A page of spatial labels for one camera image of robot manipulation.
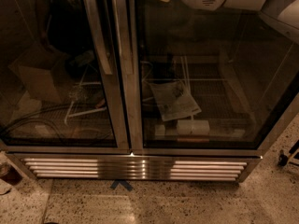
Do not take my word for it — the brown object at left edge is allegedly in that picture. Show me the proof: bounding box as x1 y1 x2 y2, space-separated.
0 162 22 185

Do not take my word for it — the stainless glass door refrigerator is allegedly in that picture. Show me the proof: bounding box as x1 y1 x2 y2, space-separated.
0 0 299 182

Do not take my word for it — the small white block inside fridge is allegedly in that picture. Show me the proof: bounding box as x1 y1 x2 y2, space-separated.
155 124 165 136

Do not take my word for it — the paper manual inside fridge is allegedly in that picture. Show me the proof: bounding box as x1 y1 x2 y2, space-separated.
149 80 202 121

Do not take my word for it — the black caster wheel cart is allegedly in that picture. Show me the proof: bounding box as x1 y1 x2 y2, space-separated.
278 140 299 167

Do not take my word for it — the blue tape floor marker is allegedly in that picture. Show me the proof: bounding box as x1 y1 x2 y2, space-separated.
110 179 133 191

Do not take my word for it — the left fridge door handle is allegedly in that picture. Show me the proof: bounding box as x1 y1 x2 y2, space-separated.
84 0 113 75

